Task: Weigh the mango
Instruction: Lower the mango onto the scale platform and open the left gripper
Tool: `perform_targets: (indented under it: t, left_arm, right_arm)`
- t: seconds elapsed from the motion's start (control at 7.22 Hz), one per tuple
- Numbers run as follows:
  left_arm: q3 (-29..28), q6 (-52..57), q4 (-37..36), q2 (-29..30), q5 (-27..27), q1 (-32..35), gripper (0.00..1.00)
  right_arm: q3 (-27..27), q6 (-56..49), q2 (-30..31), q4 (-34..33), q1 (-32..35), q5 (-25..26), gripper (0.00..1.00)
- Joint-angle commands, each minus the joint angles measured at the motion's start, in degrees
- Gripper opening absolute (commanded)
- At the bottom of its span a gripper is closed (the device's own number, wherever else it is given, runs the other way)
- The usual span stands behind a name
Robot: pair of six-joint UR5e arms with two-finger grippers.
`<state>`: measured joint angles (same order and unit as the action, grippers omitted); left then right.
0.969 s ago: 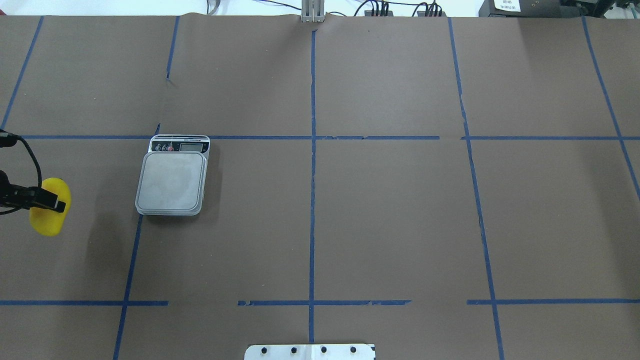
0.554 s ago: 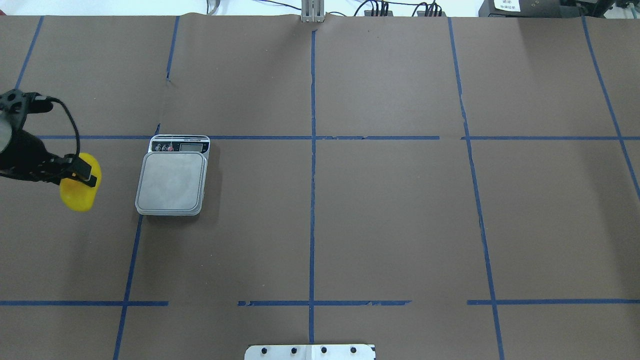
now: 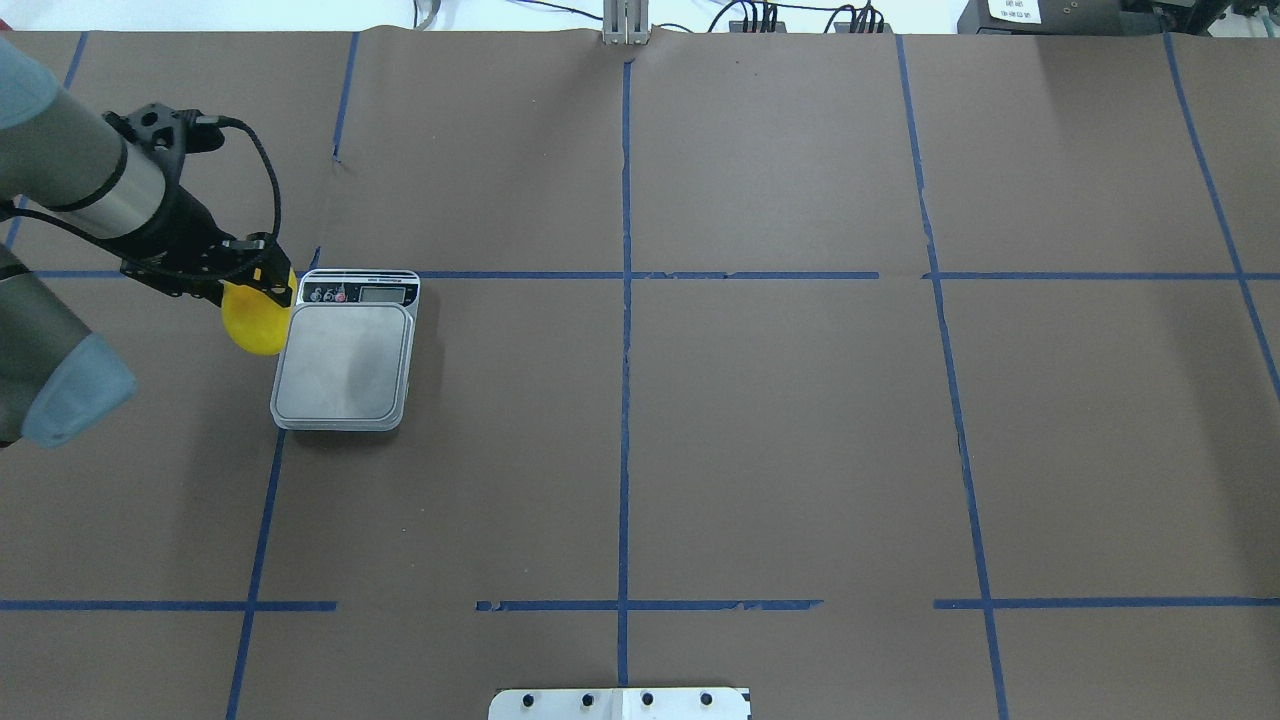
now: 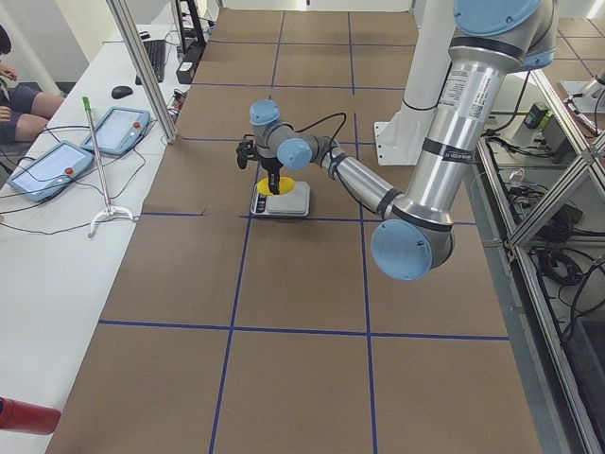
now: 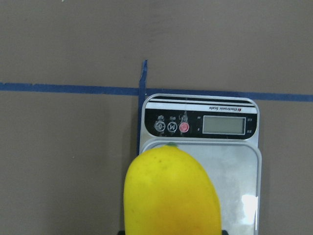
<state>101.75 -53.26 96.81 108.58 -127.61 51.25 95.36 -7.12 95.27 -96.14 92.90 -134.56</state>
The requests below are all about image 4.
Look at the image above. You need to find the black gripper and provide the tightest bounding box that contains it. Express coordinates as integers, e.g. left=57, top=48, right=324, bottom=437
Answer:
left=259, top=156, right=282, bottom=195

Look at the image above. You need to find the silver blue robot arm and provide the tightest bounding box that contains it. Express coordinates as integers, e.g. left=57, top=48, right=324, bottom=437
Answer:
left=236, top=1, right=559, bottom=281

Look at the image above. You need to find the digital kitchen scale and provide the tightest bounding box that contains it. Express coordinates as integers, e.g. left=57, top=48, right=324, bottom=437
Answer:
left=250, top=181, right=310, bottom=218

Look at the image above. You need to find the black box on table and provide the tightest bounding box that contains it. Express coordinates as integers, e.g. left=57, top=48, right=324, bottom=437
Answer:
left=176, top=61, right=197, bottom=85

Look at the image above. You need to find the far blue teach pendant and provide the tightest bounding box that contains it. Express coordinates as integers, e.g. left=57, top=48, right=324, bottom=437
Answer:
left=93, top=107, right=150, bottom=156

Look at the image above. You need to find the blue teach pendant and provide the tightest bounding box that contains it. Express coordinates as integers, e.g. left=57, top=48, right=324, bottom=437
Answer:
left=8, top=141, right=94, bottom=202
left=93, top=107, right=150, bottom=156

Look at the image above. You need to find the black keyboard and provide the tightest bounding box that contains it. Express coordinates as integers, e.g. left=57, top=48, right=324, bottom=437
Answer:
left=143, top=40, right=166, bottom=83

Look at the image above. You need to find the black computer mouse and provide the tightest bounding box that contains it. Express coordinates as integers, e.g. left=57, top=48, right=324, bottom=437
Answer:
left=111, top=85, right=133, bottom=99

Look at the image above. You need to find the white stand with green tip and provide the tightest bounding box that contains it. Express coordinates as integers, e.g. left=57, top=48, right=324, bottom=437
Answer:
left=82, top=96, right=135, bottom=239

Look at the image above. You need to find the near blue teach pendant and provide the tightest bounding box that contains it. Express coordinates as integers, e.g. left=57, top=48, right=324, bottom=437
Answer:
left=8, top=141, right=94, bottom=202

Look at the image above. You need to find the seated person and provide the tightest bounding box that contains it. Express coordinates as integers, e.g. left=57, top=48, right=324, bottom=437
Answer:
left=0, top=23, right=65, bottom=146

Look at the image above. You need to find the black green device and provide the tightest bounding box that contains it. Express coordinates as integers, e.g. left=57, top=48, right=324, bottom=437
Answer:
left=523, top=102, right=552, bottom=130

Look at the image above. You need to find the red cylinder object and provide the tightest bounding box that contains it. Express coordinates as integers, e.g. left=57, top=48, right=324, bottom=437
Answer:
left=0, top=397, right=61, bottom=435

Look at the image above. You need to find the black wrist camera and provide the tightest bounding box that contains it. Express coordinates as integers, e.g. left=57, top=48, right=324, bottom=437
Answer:
left=236, top=139, right=258, bottom=169

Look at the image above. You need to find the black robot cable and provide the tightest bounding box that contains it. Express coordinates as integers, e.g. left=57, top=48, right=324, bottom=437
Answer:
left=292, top=112, right=348, bottom=148

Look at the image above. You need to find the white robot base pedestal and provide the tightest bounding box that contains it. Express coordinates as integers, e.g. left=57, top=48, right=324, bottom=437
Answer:
left=374, top=0, right=455, bottom=166

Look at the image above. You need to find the aluminium frame post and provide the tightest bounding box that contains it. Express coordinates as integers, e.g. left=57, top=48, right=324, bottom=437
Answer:
left=106, top=0, right=177, bottom=144

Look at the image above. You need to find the black floor cables bundle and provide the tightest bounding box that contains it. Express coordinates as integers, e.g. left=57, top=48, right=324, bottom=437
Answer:
left=528, top=188, right=605, bottom=341

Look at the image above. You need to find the aluminium frame rail right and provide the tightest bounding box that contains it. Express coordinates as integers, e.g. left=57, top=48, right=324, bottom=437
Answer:
left=477, top=71, right=604, bottom=453

